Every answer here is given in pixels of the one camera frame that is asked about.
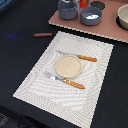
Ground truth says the white blue toy fish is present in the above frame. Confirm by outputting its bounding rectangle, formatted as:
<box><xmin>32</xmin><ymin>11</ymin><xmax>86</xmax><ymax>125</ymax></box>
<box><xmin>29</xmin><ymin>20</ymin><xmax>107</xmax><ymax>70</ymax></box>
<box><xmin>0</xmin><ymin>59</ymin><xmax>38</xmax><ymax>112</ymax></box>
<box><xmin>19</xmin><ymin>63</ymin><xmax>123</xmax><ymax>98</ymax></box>
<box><xmin>86</xmin><ymin>14</ymin><xmax>99</xmax><ymax>19</ymax></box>

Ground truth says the red toy tomato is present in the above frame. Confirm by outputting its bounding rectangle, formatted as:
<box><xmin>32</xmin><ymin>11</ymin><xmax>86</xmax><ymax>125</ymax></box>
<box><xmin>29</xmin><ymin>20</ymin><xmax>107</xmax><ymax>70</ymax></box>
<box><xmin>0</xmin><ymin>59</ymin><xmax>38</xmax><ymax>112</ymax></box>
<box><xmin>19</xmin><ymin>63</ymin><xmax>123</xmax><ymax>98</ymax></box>
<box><xmin>80</xmin><ymin>0</ymin><xmax>90</xmax><ymax>8</ymax></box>

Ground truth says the grey frying pan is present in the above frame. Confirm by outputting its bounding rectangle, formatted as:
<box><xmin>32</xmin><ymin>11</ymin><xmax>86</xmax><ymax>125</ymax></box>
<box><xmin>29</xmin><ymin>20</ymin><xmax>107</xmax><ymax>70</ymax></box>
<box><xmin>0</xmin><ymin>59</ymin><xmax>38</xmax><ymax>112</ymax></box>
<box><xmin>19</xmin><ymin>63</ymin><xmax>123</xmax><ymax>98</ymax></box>
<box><xmin>80</xmin><ymin>7</ymin><xmax>102</xmax><ymax>26</ymax></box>

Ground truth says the beige round plate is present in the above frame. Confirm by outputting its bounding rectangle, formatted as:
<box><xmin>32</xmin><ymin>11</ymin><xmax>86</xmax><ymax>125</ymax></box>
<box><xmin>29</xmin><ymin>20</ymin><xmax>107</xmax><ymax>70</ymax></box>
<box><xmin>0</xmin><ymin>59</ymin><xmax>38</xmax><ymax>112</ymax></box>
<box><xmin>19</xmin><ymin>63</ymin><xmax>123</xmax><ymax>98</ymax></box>
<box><xmin>55</xmin><ymin>55</ymin><xmax>82</xmax><ymax>78</ymax></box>

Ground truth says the white woven placemat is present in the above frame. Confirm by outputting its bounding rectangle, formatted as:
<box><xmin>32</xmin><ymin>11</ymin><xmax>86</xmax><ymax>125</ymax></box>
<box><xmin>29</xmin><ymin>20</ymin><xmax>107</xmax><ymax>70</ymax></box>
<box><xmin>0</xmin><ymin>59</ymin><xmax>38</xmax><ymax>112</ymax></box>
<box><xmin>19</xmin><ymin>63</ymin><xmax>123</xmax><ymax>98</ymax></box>
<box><xmin>13</xmin><ymin>31</ymin><xmax>113</xmax><ymax>128</ymax></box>

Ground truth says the grey cooking pot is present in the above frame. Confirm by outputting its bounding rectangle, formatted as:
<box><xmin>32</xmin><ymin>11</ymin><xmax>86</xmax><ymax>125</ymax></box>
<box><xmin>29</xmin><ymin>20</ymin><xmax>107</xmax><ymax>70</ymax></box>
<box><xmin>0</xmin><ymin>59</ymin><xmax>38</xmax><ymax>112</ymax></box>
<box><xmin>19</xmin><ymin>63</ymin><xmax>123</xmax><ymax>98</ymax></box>
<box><xmin>58</xmin><ymin>0</ymin><xmax>78</xmax><ymax>20</ymax></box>

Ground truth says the pink stove board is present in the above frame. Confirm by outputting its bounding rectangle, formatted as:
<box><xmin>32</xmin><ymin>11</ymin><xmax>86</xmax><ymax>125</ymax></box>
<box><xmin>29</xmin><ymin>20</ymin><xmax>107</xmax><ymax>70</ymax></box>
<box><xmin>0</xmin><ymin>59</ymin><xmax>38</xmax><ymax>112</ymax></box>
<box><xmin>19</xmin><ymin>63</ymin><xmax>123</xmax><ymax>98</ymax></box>
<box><xmin>49</xmin><ymin>1</ymin><xmax>128</xmax><ymax>43</ymax></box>

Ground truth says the black stove burner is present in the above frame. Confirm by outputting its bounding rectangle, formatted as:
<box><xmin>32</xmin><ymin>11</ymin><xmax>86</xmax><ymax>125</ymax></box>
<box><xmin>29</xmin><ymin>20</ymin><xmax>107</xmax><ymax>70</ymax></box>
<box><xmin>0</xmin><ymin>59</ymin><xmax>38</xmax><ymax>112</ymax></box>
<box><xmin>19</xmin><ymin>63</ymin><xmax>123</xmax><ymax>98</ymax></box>
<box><xmin>90</xmin><ymin>1</ymin><xmax>105</xmax><ymax>10</ymax></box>

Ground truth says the beige bowl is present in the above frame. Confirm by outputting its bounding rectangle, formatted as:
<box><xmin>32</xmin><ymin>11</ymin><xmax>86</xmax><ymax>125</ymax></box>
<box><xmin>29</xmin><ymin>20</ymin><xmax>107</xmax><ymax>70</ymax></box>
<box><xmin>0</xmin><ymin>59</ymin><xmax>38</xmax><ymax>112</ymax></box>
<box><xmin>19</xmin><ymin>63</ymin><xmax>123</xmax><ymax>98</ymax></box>
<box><xmin>118</xmin><ymin>4</ymin><xmax>128</xmax><ymax>30</ymax></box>

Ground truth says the knife with orange handle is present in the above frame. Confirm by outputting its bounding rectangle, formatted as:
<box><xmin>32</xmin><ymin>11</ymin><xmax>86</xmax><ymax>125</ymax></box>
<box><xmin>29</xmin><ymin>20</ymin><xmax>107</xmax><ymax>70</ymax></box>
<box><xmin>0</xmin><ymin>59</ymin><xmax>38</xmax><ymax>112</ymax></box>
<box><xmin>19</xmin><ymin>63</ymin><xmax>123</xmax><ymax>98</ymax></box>
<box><xmin>56</xmin><ymin>50</ymin><xmax>97</xmax><ymax>62</ymax></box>

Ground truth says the fork with orange handle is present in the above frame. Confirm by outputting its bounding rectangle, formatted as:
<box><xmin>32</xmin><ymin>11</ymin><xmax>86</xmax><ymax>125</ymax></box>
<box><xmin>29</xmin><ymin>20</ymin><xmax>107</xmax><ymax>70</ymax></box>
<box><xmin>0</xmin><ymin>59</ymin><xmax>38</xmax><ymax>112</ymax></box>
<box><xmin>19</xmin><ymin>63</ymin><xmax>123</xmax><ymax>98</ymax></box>
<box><xmin>44</xmin><ymin>71</ymin><xmax>85</xmax><ymax>89</ymax></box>

